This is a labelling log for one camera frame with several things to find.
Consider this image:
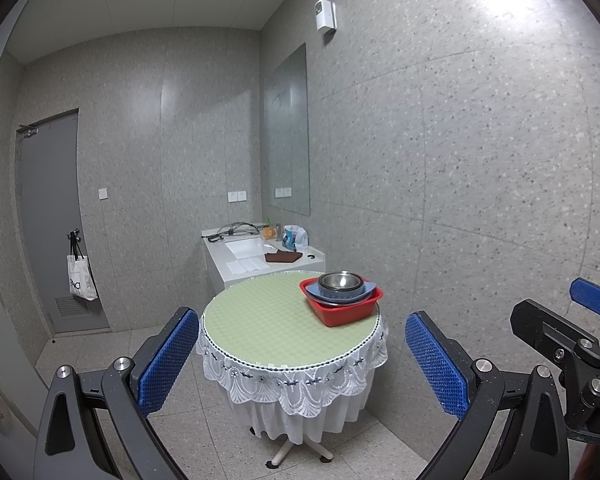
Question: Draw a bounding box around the white tote bag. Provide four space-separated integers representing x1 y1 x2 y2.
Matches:
67 230 98 301

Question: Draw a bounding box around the medium steel bowl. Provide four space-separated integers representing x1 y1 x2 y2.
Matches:
317 271 364 292

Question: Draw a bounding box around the orange bottle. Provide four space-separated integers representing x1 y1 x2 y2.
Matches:
262 226 276 240

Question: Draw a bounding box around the grey door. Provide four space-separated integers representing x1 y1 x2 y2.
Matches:
17 113 109 334

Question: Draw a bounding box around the double wall socket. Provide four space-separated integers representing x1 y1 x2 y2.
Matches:
227 191 247 203

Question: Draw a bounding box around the ribbed steel bowl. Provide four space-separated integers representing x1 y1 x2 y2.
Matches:
317 283 365 298

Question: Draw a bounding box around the black cable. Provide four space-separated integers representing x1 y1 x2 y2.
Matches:
206 221 262 244

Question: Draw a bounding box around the round table green cloth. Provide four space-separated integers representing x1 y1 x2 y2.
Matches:
196 271 389 445

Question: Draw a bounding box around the blue white package bag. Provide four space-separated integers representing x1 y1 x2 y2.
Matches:
282 224 309 252

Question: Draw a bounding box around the white table base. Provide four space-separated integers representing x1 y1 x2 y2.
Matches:
265 437 335 470

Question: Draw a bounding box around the large steel bowl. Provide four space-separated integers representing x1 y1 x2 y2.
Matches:
315 292 372 308

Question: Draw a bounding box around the white wall box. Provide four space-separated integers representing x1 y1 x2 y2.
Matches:
314 0 337 35

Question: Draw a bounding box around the white sink counter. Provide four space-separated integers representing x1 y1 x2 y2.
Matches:
201 228 326 294

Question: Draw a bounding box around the wall mirror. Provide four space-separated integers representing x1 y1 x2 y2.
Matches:
261 46 311 216

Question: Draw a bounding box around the red plastic basin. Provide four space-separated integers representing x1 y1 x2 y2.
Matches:
299 278 384 327

